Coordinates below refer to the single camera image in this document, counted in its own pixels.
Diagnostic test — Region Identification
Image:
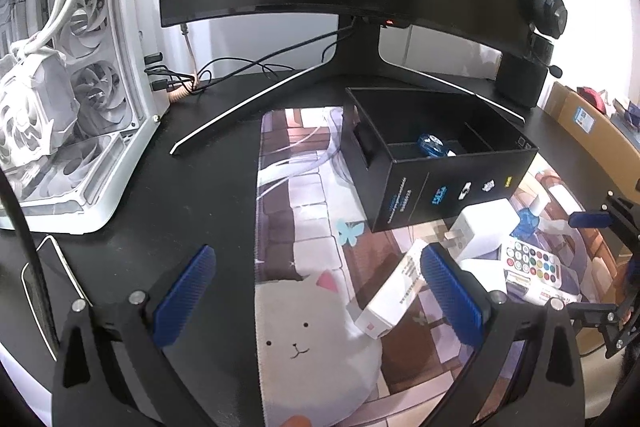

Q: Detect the purple object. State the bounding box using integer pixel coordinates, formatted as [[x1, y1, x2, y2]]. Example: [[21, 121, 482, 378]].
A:
[[612, 99, 640, 128]]

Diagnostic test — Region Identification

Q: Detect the white computer case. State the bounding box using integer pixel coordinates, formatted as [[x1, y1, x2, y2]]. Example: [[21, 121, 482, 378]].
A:
[[0, 0, 171, 235]]

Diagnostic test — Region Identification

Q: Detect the thick black cable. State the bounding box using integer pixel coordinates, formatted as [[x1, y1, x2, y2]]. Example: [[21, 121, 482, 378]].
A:
[[0, 167, 58, 353]]

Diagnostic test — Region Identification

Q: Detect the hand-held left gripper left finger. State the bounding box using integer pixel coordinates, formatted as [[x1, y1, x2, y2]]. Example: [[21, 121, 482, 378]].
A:
[[52, 244, 218, 427]]

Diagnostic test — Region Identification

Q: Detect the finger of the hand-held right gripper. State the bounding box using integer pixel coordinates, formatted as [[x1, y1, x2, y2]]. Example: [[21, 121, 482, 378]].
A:
[[569, 191, 640, 254], [565, 257, 640, 359]]

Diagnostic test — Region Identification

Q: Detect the beige braided cable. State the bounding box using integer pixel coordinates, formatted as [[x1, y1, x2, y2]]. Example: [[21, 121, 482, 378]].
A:
[[167, 23, 202, 106]]

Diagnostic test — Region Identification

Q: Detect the white carton with pink mark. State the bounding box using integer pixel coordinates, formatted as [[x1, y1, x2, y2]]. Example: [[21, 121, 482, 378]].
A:
[[354, 239, 431, 340]]

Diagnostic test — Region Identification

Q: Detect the black headset with microphone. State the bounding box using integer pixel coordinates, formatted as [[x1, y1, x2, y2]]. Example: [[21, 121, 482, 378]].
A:
[[517, 0, 571, 78]]

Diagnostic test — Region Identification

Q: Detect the red object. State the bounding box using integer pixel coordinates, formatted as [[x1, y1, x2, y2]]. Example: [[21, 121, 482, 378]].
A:
[[577, 86, 608, 112]]

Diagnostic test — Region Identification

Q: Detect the black cardboard storage box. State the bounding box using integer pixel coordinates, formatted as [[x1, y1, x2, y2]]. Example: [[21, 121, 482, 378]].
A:
[[340, 87, 540, 234]]

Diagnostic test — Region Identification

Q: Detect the white tube with red label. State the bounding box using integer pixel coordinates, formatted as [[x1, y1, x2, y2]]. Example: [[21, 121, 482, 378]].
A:
[[505, 274, 583, 308]]

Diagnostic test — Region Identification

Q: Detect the thin black cable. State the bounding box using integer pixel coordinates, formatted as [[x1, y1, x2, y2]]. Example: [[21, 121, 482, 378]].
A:
[[145, 57, 297, 94], [192, 19, 358, 95]]

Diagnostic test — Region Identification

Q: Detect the black white-edged phone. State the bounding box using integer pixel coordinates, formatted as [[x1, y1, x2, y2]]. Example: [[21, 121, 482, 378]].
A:
[[20, 234, 93, 360]]

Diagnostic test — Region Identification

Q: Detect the brown cardboard box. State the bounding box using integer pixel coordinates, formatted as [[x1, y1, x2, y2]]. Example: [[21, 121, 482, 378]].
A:
[[542, 82, 640, 202]]

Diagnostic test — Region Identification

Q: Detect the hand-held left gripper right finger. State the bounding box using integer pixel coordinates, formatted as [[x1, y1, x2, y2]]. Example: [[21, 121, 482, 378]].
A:
[[420, 243, 586, 427]]

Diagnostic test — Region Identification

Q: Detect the white plug charger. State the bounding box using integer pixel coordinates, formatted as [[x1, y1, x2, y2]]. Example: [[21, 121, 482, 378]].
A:
[[440, 199, 521, 262]]

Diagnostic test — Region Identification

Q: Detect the blue round object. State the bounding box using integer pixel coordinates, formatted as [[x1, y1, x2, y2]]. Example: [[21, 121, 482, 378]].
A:
[[417, 133, 447, 158]]

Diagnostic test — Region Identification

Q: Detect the black desktop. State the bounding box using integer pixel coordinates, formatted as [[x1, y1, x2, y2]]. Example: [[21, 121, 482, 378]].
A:
[[0, 67, 640, 427]]

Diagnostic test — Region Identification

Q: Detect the printed cartoon mouse pad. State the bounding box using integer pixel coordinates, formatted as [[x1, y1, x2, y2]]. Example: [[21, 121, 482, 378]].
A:
[[252, 104, 636, 427]]

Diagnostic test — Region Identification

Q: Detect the white remote with coloured buttons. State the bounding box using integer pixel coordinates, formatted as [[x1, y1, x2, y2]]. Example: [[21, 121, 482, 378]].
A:
[[500, 237, 563, 298]]

